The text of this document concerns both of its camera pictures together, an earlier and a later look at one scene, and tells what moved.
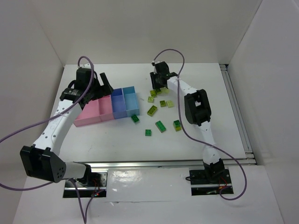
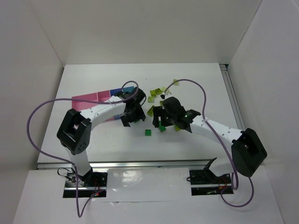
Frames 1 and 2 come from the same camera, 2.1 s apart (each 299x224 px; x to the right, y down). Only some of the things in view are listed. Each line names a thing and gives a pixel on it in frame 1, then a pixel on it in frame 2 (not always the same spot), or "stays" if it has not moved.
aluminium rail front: [246, 162] stays
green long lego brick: [160, 126] stays
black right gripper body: [157, 83] -> [160, 115]
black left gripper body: [98, 88] -> [133, 115]
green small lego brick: [148, 132] stays
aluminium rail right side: [236, 107] stays
